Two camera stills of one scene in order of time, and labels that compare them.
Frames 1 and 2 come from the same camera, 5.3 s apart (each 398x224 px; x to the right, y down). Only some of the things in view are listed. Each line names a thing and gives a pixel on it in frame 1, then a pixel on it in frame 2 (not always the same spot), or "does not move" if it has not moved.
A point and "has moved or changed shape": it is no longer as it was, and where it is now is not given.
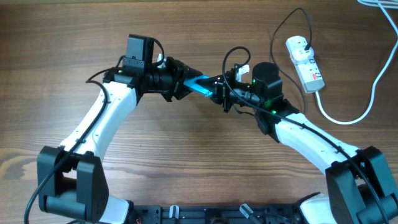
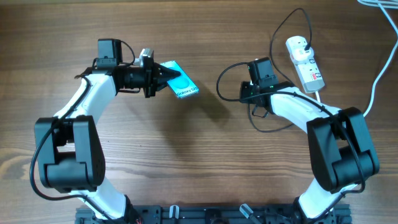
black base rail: [220, 214] does not move
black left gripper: [180, 71] to [153, 76]
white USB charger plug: [301, 54] does not move
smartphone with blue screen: [191, 83] has moved or changed shape
